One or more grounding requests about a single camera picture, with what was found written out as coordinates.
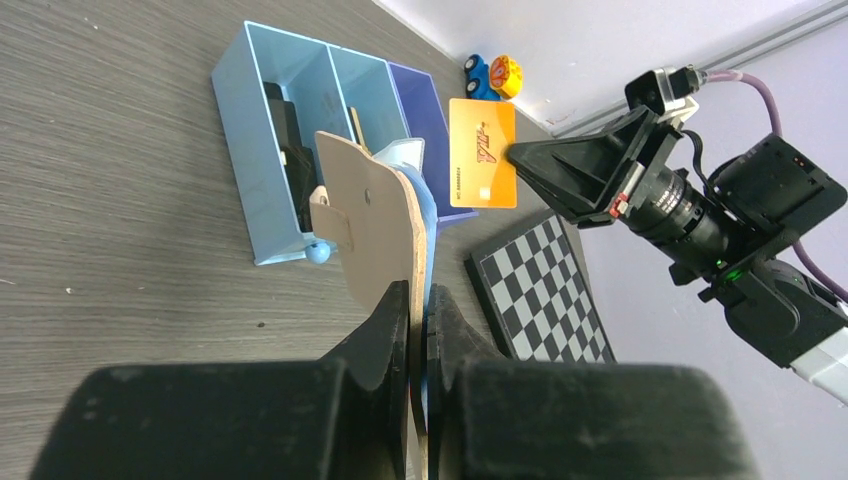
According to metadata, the orange item in tray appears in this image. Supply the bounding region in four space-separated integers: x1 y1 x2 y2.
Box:
347 107 370 154

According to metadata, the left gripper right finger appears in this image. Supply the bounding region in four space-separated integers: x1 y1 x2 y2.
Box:
427 285 759 479

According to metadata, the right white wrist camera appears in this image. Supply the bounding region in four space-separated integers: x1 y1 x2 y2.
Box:
624 65 706 126

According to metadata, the blue three-compartment organizer tray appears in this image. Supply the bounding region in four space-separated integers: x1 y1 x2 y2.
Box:
211 19 480 268

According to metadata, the black item in tray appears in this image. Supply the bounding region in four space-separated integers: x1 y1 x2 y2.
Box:
263 82 318 232

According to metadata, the beige leather card holder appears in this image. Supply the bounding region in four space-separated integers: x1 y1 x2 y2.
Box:
310 131 435 479

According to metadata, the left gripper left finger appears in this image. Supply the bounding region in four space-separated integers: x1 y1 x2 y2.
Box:
31 281 410 479

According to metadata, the black and white chessboard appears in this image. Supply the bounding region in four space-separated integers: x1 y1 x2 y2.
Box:
464 209 616 364

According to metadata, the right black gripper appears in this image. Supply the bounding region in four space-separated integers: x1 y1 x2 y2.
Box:
507 106 749 279

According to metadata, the blue and yellow toy block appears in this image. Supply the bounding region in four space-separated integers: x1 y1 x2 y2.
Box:
463 54 524 101

